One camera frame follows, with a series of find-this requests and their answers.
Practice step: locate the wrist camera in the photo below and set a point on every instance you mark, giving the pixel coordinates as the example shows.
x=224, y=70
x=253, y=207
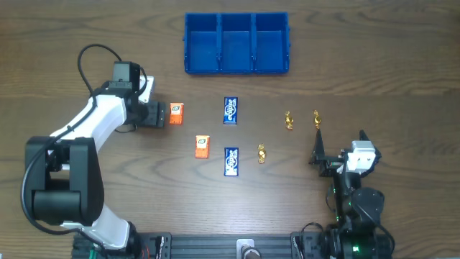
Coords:
x=148, y=88
x=363, y=156

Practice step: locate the blue tray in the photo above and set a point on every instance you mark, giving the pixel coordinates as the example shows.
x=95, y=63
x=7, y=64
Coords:
x=235, y=46

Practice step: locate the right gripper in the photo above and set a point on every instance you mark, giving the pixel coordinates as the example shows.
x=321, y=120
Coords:
x=328, y=164

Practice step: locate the orange candy box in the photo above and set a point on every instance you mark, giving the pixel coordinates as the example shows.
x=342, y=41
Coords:
x=202, y=147
x=176, y=116

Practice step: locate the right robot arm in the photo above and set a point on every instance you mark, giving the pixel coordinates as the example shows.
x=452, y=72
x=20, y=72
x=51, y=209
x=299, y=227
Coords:
x=363, y=205

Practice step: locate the blue candy pack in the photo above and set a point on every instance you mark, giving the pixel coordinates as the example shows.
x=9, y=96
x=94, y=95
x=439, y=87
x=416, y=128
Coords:
x=230, y=111
x=231, y=162

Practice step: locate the gold candy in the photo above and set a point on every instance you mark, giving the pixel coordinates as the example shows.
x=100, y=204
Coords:
x=288, y=120
x=316, y=119
x=261, y=153

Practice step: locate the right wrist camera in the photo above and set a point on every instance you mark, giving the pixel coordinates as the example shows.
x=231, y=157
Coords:
x=363, y=156

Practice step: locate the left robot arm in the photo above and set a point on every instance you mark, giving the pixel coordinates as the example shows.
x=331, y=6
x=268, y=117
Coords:
x=104, y=115

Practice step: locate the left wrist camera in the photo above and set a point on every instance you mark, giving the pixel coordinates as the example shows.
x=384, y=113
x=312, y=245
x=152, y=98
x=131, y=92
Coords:
x=148, y=88

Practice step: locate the mounting rail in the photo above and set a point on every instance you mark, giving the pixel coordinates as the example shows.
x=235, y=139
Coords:
x=208, y=246

